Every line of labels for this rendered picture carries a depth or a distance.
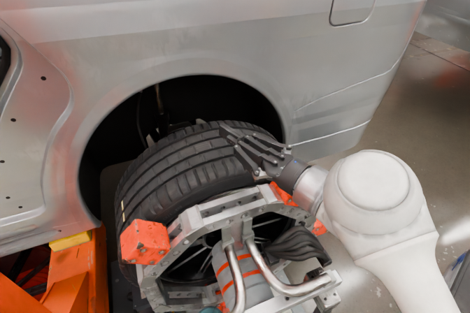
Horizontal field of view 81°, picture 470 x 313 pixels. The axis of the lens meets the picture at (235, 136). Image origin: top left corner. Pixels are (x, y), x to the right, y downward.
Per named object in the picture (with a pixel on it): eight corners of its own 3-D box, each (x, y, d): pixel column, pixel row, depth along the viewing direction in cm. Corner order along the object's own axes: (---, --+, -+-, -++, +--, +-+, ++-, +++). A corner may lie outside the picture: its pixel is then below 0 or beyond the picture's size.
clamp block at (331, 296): (317, 273, 77) (321, 265, 74) (338, 307, 71) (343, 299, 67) (302, 280, 76) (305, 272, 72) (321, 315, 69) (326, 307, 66)
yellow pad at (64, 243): (91, 212, 118) (87, 205, 114) (91, 240, 108) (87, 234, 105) (56, 223, 114) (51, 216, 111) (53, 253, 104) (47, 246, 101)
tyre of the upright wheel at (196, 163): (239, 79, 81) (66, 202, 85) (277, 125, 64) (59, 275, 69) (299, 178, 128) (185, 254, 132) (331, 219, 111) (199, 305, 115)
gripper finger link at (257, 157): (277, 173, 59) (273, 177, 59) (238, 149, 65) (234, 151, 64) (280, 161, 57) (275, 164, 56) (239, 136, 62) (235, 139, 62)
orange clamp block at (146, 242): (166, 223, 71) (135, 216, 65) (172, 250, 65) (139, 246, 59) (150, 239, 73) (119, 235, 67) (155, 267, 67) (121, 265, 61)
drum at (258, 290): (247, 248, 95) (249, 226, 86) (277, 313, 80) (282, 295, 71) (209, 263, 91) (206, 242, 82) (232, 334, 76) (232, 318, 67)
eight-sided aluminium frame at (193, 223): (291, 255, 114) (316, 165, 78) (299, 270, 109) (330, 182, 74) (159, 309, 99) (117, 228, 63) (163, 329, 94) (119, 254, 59)
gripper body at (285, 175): (287, 205, 55) (252, 179, 60) (309, 182, 60) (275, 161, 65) (294, 180, 51) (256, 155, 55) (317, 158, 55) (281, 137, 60)
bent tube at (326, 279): (294, 220, 81) (299, 198, 74) (334, 284, 68) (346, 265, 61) (239, 240, 76) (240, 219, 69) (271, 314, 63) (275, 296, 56)
